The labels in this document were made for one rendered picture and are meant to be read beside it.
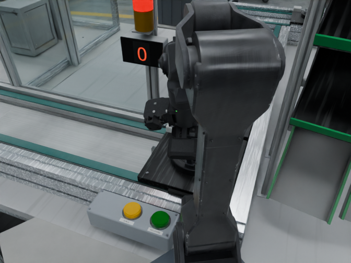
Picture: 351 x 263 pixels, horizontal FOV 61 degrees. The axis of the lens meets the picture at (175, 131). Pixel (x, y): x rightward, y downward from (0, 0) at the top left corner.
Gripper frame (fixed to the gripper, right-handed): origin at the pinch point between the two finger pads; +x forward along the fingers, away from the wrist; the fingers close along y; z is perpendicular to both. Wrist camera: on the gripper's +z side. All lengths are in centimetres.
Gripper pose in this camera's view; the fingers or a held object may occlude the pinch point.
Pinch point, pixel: (187, 130)
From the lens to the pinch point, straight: 68.5
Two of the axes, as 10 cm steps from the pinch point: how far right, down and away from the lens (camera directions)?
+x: 0.8, 5.1, 8.6
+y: -0.9, 8.6, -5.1
